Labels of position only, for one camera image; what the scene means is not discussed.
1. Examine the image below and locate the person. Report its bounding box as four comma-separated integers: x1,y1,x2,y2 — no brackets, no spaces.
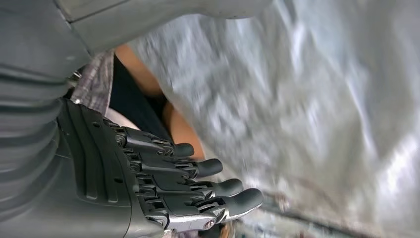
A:
70,44,206,162

